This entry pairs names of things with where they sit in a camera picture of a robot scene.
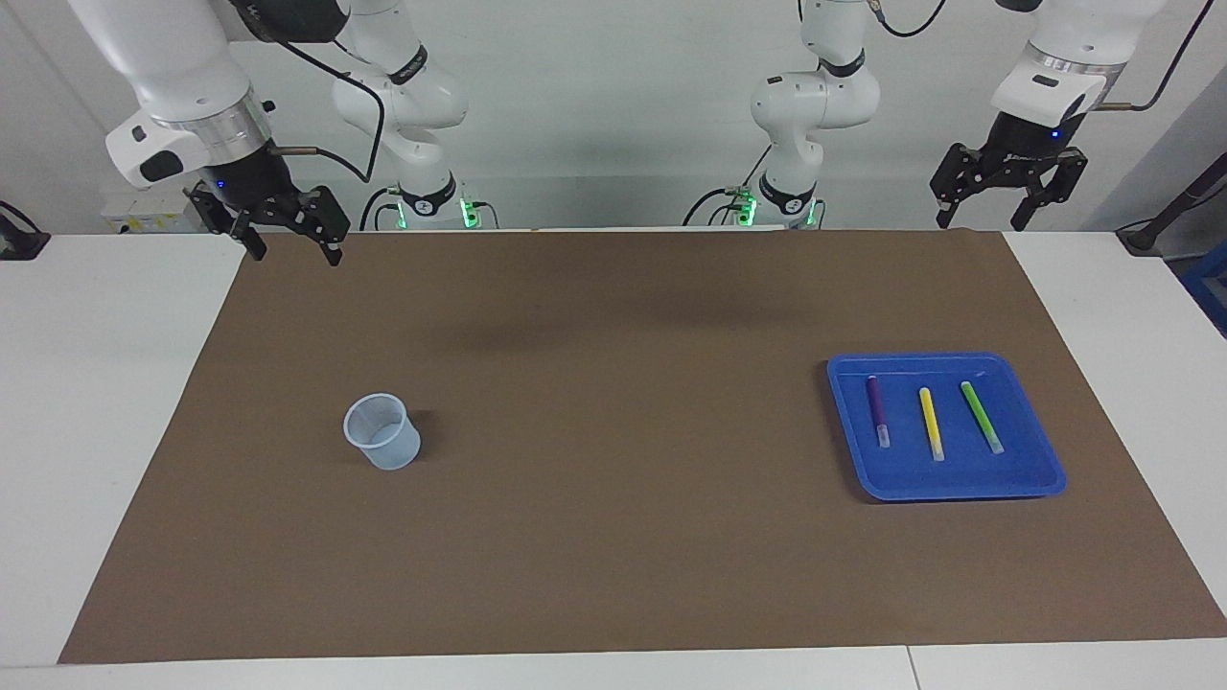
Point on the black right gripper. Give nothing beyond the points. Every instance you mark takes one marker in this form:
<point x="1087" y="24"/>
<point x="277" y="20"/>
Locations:
<point x="254" y="187"/>

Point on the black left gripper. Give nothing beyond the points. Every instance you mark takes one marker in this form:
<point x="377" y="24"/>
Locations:
<point x="1026" y="144"/>

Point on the green pen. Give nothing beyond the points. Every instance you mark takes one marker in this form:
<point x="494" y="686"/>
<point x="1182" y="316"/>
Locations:
<point x="983" y="417"/>

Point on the yellow pen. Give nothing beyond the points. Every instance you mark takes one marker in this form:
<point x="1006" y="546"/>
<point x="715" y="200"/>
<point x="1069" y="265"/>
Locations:
<point x="931" y="422"/>

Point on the purple pen white cap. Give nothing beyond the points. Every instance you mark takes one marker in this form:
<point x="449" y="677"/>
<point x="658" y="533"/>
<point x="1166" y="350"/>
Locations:
<point x="877" y="407"/>

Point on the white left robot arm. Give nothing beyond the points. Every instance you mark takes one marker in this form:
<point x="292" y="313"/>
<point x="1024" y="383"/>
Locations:
<point x="1074" y="48"/>

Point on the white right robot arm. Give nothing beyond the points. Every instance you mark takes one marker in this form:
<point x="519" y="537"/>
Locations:
<point x="173" y="67"/>

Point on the blue plastic tray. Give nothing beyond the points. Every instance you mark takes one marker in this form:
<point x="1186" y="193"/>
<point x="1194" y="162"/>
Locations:
<point x="1016" y="479"/>

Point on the black stand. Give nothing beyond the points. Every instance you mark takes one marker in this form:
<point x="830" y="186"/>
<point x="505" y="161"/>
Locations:
<point x="1165" y="216"/>
<point x="21" y="241"/>

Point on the clear plastic cup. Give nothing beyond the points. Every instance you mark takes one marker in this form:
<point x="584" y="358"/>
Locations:
<point x="393" y="455"/>

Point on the brown table mat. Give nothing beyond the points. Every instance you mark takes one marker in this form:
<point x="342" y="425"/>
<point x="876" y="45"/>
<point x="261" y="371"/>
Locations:
<point x="613" y="537"/>

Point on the white wall box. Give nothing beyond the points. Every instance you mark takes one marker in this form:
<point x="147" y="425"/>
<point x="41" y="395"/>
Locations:
<point x="129" y="216"/>

